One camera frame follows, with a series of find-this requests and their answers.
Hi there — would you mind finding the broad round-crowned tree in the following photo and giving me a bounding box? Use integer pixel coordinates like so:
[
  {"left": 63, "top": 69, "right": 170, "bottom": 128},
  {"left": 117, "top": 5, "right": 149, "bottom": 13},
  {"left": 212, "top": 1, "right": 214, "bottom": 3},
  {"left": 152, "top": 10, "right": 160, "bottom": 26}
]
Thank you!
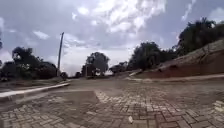
[{"left": 80, "top": 51, "right": 111, "bottom": 78}]

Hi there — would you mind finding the grey brick paved road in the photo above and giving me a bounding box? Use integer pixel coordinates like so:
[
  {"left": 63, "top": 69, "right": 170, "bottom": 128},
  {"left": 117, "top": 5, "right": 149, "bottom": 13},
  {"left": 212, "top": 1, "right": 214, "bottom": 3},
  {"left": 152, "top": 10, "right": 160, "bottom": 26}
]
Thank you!
[{"left": 0, "top": 77, "right": 224, "bottom": 128}]

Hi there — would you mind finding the group of tall dark trees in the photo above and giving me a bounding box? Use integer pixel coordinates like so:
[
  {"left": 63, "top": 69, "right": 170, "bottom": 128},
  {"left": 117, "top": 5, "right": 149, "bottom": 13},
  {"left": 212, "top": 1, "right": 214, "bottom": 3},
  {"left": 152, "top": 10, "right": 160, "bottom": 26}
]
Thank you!
[{"left": 109, "top": 17, "right": 224, "bottom": 75}]

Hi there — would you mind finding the tall grey utility pole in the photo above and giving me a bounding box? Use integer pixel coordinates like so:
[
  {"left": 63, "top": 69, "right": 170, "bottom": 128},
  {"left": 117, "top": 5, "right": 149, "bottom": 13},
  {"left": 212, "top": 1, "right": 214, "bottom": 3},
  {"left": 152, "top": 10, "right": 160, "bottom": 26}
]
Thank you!
[{"left": 56, "top": 31, "right": 65, "bottom": 77}]

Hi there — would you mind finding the pale concrete kerb strip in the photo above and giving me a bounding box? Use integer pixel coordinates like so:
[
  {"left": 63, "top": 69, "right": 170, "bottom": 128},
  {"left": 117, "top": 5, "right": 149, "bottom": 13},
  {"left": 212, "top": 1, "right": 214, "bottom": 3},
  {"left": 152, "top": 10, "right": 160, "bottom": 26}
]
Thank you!
[{"left": 124, "top": 73, "right": 224, "bottom": 84}]

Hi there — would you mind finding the pale concrete kerb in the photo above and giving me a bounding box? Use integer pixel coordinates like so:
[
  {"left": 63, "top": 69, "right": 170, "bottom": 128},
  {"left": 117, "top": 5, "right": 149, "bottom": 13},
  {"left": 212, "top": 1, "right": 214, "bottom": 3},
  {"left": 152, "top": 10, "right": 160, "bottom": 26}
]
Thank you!
[{"left": 0, "top": 80, "right": 72, "bottom": 101}]

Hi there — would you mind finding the dirt and grass verge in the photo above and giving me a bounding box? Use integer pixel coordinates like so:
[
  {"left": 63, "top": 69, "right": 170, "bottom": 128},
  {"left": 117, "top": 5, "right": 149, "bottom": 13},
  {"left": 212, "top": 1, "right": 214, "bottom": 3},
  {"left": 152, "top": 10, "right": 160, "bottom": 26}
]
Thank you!
[{"left": 0, "top": 77, "right": 68, "bottom": 91}]

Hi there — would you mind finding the clump of dark trees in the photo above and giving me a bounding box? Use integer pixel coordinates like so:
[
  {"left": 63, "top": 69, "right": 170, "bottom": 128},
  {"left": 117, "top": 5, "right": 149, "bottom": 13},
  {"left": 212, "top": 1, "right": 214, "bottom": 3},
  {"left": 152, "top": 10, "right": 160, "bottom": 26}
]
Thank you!
[{"left": 0, "top": 46, "right": 69, "bottom": 82}]

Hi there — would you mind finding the bare earth embankment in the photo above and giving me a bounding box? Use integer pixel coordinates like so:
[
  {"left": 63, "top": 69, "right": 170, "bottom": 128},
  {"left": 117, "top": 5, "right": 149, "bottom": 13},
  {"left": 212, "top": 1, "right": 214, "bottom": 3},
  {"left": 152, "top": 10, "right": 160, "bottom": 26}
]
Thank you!
[{"left": 133, "top": 39, "right": 224, "bottom": 80}]

